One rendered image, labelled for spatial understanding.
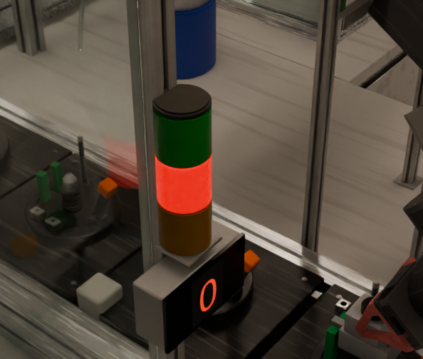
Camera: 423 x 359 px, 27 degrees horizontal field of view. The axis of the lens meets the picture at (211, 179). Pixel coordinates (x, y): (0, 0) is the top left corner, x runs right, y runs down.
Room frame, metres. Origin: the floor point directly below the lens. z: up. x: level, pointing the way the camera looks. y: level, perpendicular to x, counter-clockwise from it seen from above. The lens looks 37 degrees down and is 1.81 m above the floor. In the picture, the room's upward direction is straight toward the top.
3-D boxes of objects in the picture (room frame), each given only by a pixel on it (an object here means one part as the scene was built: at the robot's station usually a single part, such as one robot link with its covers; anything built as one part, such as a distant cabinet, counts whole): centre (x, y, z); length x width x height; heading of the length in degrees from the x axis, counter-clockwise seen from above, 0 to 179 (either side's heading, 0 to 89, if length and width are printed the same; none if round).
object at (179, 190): (0.64, 0.02, 1.33); 0.05 x 0.05 x 0.05
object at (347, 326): (0.72, -0.18, 1.06); 0.08 x 0.04 x 0.07; 52
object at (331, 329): (0.73, -0.14, 1.01); 0.01 x 0.01 x 0.05; 52
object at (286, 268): (0.87, 0.01, 1.01); 0.24 x 0.24 x 0.13; 52
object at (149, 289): (0.64, 0.02, 1.29); 0.12 x 0.05 x 0.25; 142
